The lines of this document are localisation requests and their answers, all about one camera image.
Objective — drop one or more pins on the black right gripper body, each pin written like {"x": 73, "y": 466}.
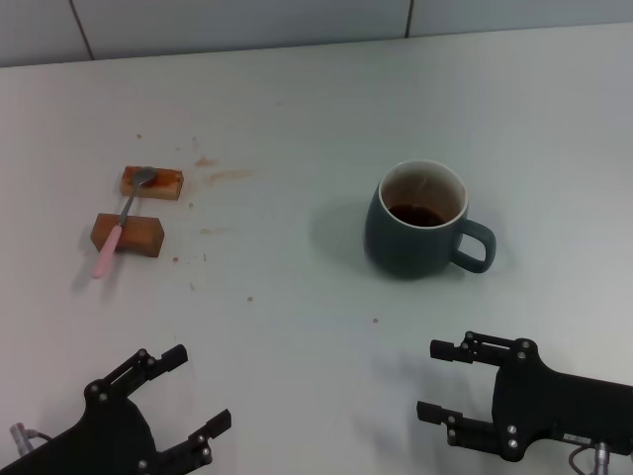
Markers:
{"x": 544, "y": 406}

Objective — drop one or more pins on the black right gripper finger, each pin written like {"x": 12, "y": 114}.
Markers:
{"x": 470, "y": 430}
{"x": 475, "y": 351}

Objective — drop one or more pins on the dark grey ceramic mug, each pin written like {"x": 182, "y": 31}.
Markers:
{"x": 410, "y": 247}

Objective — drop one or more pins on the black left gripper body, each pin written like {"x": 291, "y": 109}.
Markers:
{"x": 99, "y": 440}

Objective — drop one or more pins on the light wooden block orange stain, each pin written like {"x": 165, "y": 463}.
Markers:
{"x": 165, "y": 190}

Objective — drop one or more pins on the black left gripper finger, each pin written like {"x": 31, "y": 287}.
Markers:
{"x": 143, "y": 366}
{"x": 193, "y": 447}

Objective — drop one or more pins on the brown wooden arch block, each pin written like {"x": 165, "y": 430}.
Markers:
{"x": 141, "y": 237}

